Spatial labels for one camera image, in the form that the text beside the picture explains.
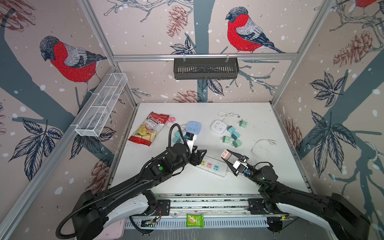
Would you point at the teal charger plug left lower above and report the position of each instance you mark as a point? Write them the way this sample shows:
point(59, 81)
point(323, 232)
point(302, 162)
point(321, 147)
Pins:
point(177, 140)

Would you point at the teal charger plug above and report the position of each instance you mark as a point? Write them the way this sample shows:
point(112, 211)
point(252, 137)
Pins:
point(235, 135)
point(177, 140)
point(231, 129)

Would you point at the green snack packet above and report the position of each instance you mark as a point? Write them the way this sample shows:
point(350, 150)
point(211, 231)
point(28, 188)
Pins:
point(195, 221)

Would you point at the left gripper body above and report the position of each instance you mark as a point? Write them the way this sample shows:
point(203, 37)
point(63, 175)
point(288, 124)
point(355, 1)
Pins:
point(186, 159)

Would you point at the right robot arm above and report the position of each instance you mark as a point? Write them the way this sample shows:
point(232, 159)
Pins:
point(333, 213)

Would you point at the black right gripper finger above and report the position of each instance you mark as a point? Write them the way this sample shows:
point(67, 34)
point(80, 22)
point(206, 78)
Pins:
point(237, 155)
point(231, 166)

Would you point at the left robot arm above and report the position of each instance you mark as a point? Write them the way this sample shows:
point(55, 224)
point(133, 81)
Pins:
point(94, 212)

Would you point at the red chips bag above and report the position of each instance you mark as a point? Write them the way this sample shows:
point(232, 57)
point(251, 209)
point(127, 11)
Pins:
point(149, 129)

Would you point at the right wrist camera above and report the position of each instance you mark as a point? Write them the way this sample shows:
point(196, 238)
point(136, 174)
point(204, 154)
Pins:
point(242, 168)

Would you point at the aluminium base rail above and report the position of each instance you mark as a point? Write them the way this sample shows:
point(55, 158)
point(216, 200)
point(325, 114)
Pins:
point(218, 211)

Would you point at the white square power socket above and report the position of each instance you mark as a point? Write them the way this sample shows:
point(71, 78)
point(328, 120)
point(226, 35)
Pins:
point(218, 127)

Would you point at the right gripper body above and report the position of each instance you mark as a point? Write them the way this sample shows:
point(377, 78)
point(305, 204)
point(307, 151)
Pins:
point(251, 171)

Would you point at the pink USB charger plug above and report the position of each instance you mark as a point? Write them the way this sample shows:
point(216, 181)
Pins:
point(226, 155)

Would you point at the pink tray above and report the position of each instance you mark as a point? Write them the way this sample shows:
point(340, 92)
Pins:
point(113, 232)

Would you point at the black wall basket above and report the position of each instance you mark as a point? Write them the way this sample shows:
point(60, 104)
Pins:
point(206, 68)

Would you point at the blue square power socket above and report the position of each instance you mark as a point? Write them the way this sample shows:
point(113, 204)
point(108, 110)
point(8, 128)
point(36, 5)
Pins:
point(193, 127)

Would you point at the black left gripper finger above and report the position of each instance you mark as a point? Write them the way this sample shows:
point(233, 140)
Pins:
point(196, 154)
point(196, 161)

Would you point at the teal charger plug upper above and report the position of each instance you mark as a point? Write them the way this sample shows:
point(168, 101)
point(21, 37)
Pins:
point(231, 129)

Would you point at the pink pig toy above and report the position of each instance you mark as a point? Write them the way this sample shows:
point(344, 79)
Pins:
point(171, 120)

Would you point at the white wire wall basket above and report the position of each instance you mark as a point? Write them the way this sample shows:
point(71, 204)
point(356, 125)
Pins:
point(96, 116)

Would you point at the white multicolour power strip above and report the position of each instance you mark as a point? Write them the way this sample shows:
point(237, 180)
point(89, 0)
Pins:
point(213, 166)

